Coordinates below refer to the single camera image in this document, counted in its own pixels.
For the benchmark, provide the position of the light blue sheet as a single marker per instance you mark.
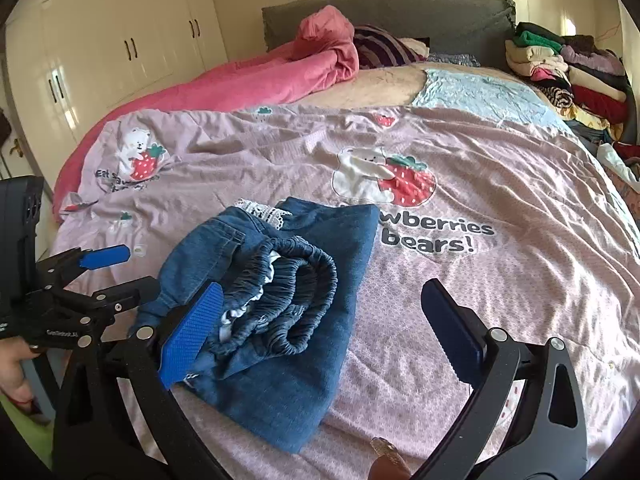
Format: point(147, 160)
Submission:
point(485, 95)

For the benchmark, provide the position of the person's right hand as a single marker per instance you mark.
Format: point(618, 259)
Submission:
point(387, 457)

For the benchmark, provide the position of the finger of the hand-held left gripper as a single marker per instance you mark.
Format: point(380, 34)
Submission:
point(105, 256)
point(125, 292)

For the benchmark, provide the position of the grey bed headboard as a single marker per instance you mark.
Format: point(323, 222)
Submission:
point(440, 20)

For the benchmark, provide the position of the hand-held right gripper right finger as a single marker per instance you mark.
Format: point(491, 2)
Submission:
point(460, 340)

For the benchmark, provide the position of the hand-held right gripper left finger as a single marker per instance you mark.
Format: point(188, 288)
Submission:
point(190, 335)

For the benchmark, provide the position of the person's green clothing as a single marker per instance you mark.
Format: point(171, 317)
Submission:
point(22, 435)

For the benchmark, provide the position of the white cloth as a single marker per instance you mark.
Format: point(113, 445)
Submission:
point(615, 160)

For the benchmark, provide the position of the cream wardrobe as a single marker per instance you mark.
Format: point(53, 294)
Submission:
point(110, 35)

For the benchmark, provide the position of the blue denim pants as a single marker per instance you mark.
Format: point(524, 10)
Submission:
point(295, 310)

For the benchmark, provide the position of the plain pink quilt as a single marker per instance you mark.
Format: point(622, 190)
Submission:
point(240, 80)

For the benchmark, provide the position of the person's left hand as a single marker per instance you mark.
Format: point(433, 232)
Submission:
point(15, 370)

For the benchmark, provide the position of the purple striped pillow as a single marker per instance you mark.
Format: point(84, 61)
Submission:
point(385, 47)

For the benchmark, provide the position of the pink strawberry printed blanket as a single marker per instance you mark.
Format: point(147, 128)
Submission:
point(500, 270)

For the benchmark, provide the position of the pile of folded clothes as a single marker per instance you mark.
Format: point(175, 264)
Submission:
point(575, 75)

